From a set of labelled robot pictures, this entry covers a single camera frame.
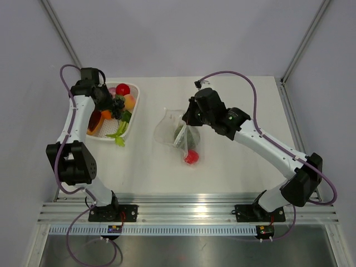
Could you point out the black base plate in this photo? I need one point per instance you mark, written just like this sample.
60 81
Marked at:
244 213
122 213

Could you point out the red apple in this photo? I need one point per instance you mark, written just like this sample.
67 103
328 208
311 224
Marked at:
192 157

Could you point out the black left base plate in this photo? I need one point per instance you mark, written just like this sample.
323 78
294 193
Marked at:
122 213

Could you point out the purple onion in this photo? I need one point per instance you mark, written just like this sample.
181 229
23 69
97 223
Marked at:
112 91

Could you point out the left aluminium frame post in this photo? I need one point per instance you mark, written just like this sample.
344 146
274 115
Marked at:
56 23

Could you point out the green lettuce leaf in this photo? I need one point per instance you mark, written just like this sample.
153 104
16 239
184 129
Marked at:
123 124

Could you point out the peach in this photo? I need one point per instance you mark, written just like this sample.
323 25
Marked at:
130 102

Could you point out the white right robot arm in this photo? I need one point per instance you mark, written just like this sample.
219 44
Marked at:
301 171

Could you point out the red tomato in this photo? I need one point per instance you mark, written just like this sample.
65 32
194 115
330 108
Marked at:
122 89

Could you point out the right aluminium side rail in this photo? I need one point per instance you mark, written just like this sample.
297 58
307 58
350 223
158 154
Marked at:
290 116

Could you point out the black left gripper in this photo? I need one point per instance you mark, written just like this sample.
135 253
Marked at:
108 104

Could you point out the white slotted cable duct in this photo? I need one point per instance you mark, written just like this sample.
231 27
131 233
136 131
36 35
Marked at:
155 230

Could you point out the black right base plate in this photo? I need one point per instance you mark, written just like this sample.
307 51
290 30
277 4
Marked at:
244 213

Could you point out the clear zip top bag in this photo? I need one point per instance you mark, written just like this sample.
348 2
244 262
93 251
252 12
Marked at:
164 132

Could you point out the dark red long pepper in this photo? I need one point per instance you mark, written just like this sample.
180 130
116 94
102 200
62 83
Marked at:
95 122

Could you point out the green netted melon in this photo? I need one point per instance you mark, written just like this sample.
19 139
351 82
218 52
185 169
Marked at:
189 138

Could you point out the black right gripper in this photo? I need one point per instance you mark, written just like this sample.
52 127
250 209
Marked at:
189 117

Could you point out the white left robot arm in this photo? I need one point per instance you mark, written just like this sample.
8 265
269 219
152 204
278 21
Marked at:
74 166

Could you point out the white perforated basket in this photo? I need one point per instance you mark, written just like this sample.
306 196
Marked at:
109 128

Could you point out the aluminium front rail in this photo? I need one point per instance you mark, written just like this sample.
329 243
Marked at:
189 209

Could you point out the right aluminium frame post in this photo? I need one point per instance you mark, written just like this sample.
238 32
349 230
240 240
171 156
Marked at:
305 41

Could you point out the dark grape bunch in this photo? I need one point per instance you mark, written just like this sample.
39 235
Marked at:
118 105

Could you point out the aluminium frame post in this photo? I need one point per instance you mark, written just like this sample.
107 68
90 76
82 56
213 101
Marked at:
56 23
305 41

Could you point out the orange tangerine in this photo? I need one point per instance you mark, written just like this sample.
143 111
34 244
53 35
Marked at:
107 114

